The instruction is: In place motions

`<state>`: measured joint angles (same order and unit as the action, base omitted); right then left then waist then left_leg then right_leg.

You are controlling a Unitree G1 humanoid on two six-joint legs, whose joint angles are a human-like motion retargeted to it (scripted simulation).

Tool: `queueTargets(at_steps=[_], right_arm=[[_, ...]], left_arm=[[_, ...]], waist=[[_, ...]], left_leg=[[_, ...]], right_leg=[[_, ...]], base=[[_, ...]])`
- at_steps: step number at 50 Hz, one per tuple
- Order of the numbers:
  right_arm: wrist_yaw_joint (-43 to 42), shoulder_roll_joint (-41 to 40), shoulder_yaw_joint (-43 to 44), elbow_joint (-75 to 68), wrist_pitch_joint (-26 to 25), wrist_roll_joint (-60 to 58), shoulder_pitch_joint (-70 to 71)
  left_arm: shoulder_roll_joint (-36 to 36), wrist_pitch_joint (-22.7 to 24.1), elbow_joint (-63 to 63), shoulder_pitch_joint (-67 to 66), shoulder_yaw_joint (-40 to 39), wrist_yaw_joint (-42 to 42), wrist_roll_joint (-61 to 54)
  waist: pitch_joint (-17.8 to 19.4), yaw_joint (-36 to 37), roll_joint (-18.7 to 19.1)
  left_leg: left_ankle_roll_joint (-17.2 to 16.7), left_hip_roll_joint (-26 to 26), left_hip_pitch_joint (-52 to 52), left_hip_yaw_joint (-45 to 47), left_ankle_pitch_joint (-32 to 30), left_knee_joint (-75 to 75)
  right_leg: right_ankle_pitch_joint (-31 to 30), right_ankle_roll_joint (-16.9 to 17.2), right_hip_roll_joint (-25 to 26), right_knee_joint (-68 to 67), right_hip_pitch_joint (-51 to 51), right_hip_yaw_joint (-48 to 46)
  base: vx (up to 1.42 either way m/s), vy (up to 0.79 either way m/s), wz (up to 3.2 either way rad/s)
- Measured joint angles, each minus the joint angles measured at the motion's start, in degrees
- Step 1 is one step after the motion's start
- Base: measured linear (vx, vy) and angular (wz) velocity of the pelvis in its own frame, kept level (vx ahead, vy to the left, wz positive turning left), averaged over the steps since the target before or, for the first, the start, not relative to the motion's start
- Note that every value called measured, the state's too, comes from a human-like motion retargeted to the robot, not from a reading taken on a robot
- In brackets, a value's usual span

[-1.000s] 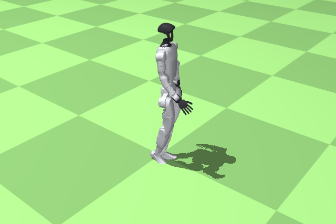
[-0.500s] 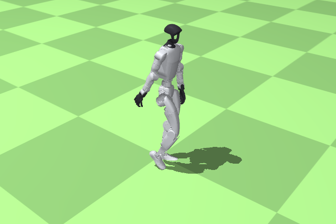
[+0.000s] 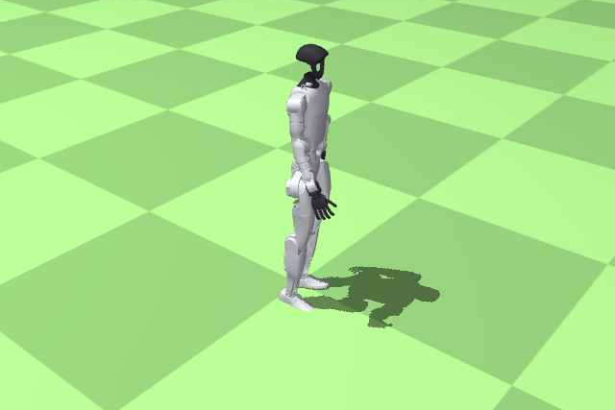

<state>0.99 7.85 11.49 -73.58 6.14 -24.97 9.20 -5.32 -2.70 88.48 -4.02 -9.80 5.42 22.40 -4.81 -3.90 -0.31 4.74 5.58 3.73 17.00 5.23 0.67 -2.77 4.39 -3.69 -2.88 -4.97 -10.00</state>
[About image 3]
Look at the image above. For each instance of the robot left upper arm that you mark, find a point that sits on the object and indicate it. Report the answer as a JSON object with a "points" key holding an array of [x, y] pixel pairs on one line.
{"points": [[329, 84]]}

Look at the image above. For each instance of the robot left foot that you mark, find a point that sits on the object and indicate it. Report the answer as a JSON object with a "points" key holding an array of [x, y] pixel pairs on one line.
{"points": [[313, 282]]}

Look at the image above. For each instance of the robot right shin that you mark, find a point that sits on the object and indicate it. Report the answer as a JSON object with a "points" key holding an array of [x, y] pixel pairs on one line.
{"points": [[294, 262]]}

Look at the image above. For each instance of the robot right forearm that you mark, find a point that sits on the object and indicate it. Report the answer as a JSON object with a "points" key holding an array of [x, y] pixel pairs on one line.
{"points": [[308, 176]]}

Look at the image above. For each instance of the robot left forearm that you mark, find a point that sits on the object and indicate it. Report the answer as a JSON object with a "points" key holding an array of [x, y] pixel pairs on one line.
{"points": [[322, 147]]}

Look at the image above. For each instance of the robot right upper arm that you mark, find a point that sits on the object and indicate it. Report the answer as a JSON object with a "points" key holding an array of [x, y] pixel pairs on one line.
{"points": [[296, 107]]}

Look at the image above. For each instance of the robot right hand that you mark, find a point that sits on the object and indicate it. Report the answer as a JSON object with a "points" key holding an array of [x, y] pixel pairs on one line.
{"points": [[319, 201]]}

